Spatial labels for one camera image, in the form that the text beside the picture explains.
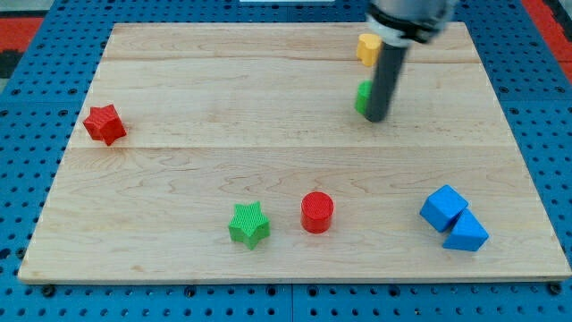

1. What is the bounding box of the green cylinder block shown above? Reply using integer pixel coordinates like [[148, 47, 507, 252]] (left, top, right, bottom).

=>
[[354, 80, 372, 115]]

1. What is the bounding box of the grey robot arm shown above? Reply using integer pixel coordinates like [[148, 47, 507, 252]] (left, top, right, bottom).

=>
[[366, 0, 458, 47]]

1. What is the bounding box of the red cylinder block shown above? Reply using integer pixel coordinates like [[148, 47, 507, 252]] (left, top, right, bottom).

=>
[[300, 191, 334, 233]]

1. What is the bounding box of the green star block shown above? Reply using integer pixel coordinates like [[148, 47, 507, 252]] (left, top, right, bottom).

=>
[[228, 201, 270, 250]]

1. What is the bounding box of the light wooden board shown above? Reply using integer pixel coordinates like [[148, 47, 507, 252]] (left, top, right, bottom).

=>
[[18, 22, 571, 285]]

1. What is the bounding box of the yellow heart block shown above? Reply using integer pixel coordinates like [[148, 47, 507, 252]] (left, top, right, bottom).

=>
[[356, 33, 382, 67]]

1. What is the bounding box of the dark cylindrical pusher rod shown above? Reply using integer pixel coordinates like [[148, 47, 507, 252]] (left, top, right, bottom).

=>
[[365, 43, 408, 123]]

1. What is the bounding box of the blue cube block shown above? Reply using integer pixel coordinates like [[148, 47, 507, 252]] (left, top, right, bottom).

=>
[[420, 184, 468, 233]]

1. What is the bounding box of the red star block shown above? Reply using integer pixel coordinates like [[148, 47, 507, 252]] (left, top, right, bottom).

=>
[[82, 104, 127, 146]]

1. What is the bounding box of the blue triangular prism block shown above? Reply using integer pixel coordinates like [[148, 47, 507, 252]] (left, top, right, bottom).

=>
[[442, 208, 489, 251]]

